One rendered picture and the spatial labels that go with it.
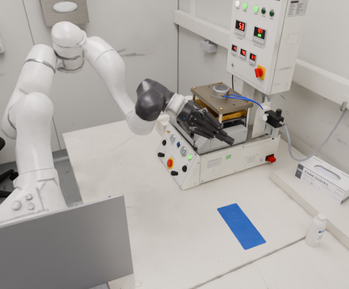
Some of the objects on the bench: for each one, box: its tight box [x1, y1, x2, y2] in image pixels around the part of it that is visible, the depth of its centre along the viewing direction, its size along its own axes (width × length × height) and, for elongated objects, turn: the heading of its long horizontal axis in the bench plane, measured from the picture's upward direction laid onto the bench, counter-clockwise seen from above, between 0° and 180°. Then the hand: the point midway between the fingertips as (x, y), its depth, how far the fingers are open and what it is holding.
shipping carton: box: [155, 114, 170, 137], centre depth 185 cm, size 19×13×9 cm
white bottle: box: [305, 213, 327, 247], centre depth 115 cm, size 5×5×14 cm
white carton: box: [295, 155, 349, 205], centre depth 138 cm, size 12×23×7 cm, turn 35°
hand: (225, 137), depth 120 cm, fingers closed
